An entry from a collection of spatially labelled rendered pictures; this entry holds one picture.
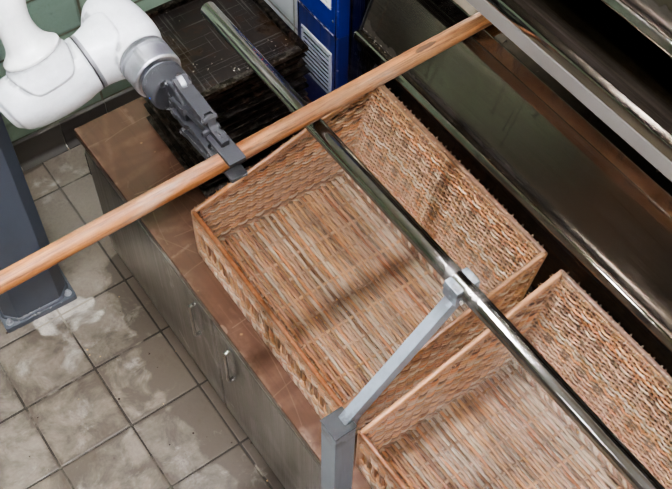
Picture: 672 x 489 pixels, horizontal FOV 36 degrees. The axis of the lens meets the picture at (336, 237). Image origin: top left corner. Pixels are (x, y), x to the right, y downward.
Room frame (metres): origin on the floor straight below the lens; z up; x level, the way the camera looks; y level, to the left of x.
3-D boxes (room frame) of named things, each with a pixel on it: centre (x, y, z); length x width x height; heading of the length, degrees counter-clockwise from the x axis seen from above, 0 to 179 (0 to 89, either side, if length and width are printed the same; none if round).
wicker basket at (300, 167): (1.17, -0.05, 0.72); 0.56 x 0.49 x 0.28; 36
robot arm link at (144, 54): (1.21, 0.31, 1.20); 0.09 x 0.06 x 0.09; 127
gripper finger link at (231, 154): (1.02, 0.17, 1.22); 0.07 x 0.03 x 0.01; 37
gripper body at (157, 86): (1.15, 0.27, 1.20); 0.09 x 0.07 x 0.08; 37
